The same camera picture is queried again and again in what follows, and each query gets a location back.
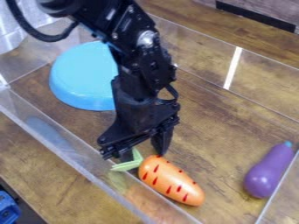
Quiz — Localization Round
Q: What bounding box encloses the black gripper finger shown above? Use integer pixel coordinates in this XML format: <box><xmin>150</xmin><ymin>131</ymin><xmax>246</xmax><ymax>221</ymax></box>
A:
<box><xmin>118</xmin><ymin>147</ymin><xmax>134</xmax><ymax>163</ymax></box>
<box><xmin>151</xmin><ymin>127</ymin><xmax>174</xmax><ymax>156</ymax></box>

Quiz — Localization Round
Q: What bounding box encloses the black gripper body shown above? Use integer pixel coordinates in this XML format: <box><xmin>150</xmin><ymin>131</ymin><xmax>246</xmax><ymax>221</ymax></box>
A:
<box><xmin>98</xmin><ymin>78</ymin><xmax>180</xmax><ymax>159</ymax></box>

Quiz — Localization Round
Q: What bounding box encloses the orange toy carrot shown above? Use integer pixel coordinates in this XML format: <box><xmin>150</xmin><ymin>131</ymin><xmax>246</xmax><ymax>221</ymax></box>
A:
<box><xmin>110</xmin><ymin>147</ymin><xmax>206</xmax><ymax>207</ymax></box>

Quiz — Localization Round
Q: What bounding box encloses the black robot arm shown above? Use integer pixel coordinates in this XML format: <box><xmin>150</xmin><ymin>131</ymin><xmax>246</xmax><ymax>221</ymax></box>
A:
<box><xmin>36</xmin><ymin>0</ymin><xmax>180</xmax><ymax>159</ymax></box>

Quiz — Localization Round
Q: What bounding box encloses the blue upturned bowl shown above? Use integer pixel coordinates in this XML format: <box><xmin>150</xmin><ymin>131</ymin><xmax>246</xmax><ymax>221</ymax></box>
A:
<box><xmin>50</xmin><ymin>41</ymin><xmax>118</xmax><ymax>111</ymax></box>

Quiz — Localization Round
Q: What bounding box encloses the clear acrylic tray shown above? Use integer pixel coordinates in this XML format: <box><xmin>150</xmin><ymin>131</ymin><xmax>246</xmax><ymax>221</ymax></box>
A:
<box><xmin>0</xmin><ymin>0</ymin><xmax>299</xmax><ymax>224</ymax></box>

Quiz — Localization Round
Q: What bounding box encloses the purple toy eggplant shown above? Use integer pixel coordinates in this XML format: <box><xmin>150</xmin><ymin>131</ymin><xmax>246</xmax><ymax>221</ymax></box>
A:
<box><xmin>245</xmin><ymin>141</ymin><xmax>295</xmax><ymax>199</ymax></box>

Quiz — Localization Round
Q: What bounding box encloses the blue object at corner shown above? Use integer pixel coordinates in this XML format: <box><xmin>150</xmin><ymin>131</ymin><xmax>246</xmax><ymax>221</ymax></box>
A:
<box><xmin>0</xmin><ymin>191</ymin><xmax>22</xmax><ymax>224</ymax></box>

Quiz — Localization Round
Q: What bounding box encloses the black cable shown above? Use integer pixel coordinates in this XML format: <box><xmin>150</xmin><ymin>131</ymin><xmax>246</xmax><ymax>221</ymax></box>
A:
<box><xmin>4</xmin><ymin>0</ymin><xmax>180</xmax><ymax>104</ymax></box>

